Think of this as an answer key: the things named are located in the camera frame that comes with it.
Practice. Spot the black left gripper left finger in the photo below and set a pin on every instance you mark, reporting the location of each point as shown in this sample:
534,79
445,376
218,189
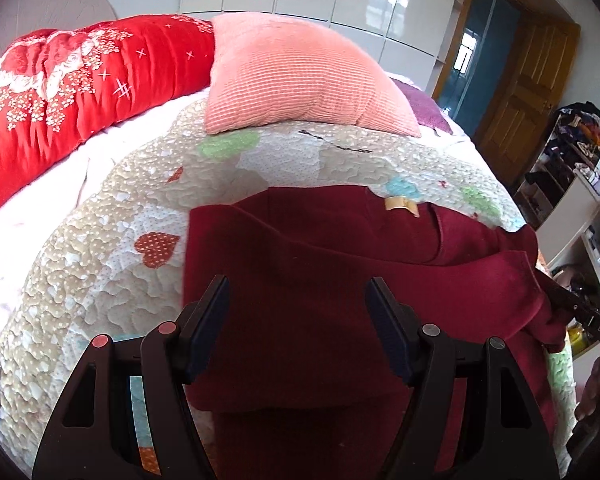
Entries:
123,413

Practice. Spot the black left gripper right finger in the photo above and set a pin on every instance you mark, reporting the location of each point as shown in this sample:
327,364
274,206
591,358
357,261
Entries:
471,414

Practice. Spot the dark red knit garment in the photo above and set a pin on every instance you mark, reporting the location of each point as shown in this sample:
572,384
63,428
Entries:
298,385

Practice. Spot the cluttered white shelf unit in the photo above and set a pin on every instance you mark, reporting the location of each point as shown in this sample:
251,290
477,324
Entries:
560,198

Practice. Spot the patchwork heart quilt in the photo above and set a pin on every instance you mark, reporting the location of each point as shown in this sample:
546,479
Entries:
115,265

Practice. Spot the white bed sheet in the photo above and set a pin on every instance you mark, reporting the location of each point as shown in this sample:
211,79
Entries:
32,214

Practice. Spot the wooden door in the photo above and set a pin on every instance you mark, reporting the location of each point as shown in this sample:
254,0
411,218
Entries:
515,125

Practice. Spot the purple cloth on bed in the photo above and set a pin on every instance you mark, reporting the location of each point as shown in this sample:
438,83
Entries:
426,111

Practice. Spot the red floral duvet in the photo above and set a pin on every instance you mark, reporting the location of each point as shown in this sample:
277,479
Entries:
58,88

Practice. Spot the pink ribbed pillow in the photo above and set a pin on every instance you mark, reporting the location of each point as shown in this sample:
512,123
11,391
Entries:
268,68

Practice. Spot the round white headboard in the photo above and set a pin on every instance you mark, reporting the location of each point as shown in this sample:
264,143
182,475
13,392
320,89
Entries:
19,17

